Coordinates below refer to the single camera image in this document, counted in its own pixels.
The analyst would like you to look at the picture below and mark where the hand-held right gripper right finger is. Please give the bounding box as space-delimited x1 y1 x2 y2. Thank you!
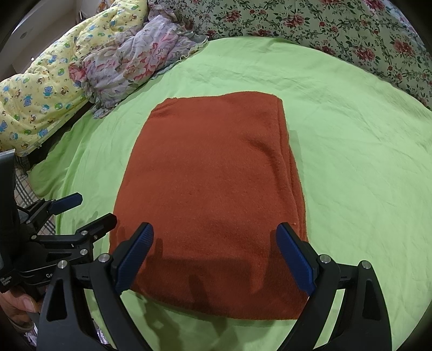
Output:
276 222 392 351

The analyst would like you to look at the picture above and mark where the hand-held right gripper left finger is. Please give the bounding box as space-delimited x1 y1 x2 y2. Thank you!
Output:
36 222 155 351

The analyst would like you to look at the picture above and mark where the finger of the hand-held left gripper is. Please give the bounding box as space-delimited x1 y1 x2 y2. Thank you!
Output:
30 212 118 258
26 192 83 234

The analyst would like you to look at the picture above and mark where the rust orange shirt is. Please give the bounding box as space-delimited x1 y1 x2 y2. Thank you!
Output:
109 90 308 320

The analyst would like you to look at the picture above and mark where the person's left hand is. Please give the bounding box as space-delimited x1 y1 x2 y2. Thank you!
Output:
0 291 44 335

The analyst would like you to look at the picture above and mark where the plaid cloth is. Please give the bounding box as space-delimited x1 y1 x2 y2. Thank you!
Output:
13 154 57 237

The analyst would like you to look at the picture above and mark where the light green bedsheet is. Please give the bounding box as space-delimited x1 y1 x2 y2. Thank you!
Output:
29 36 432 351

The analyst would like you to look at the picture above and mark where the yellow cartoon print blanket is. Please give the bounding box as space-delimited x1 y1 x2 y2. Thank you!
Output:
0 0 149 156

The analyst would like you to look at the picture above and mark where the purple floral cloth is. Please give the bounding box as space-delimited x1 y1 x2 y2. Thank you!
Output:
69 15 209 119

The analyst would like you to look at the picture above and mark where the red flowered quilt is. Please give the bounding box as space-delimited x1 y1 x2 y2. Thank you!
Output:
148 0 432 112

